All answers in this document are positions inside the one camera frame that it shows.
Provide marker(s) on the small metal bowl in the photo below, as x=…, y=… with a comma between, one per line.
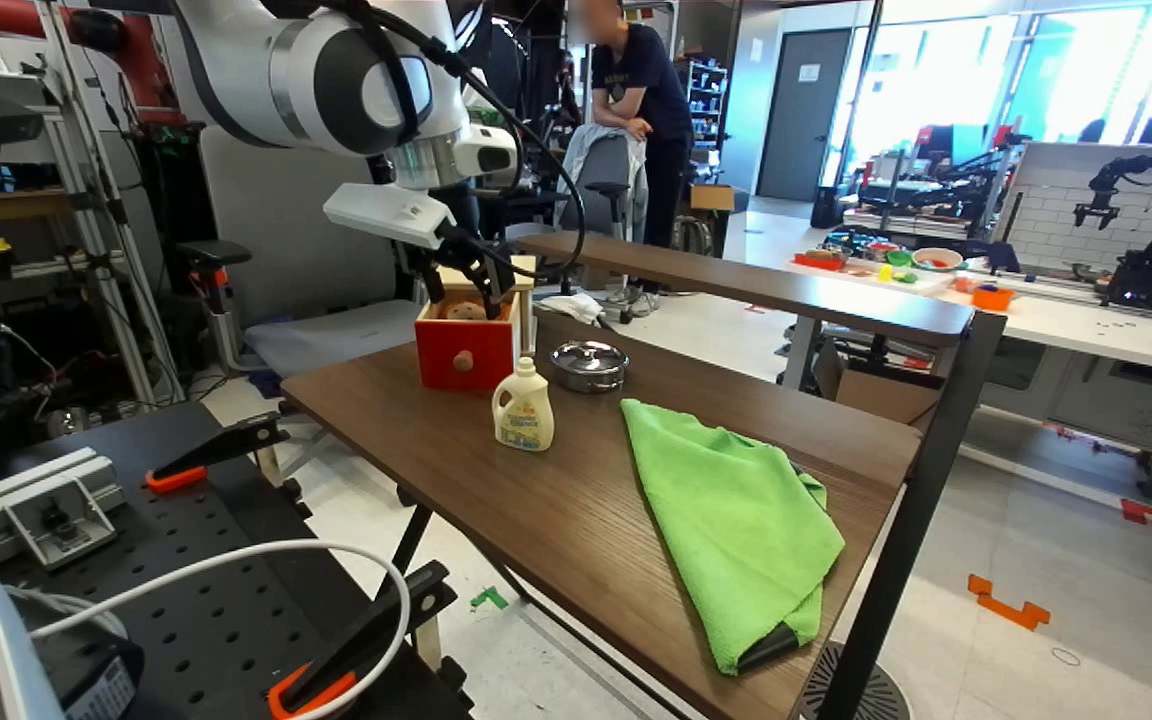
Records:
x=589, y=366

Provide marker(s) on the red box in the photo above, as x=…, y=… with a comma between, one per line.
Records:
x=465, y=356

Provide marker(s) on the silver metal ladder frame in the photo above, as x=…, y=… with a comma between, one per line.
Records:
x=108, y=202

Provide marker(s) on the orange toy block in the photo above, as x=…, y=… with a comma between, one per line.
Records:
x=990, y=297

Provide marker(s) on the black perforated breadboard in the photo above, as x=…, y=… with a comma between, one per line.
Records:
x=201, y=601

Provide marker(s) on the red toy piece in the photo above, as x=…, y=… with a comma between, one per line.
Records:
x=816, y=260

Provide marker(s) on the brown plush toy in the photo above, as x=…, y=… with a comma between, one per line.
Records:
x=461, y=310

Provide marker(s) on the green cloth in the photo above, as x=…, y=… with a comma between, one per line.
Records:
x=736, y=533

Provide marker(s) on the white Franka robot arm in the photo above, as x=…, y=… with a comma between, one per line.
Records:
x=311, y=82

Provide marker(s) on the black table leg frame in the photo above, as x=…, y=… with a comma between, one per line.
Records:
x=411, y=533

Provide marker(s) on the orange floor tape marker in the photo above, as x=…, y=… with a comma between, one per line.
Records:
x=1004, y=605

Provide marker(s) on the aluminium extrusion rail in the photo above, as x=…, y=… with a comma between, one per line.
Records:
x=18, y=506

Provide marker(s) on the standing person in dark clothes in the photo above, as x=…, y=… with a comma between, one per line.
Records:
x=640, y=92

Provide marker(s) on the grey partition panel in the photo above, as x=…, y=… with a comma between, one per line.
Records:
x=290, y=254

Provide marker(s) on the grey mesh office chair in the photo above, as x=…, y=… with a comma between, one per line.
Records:
x=606, y=182

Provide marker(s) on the grey door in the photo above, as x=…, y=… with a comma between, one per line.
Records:
x=802, y=112

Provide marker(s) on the black background robot arm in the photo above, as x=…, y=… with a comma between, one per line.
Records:
x=1142, y=241

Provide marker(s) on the small white plastic bottle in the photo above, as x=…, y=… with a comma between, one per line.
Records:
x=524, y=414

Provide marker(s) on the white pegboard panel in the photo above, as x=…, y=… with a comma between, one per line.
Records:
x=1071, y=202

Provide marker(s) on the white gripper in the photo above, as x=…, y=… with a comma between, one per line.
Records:
x=389, y=214

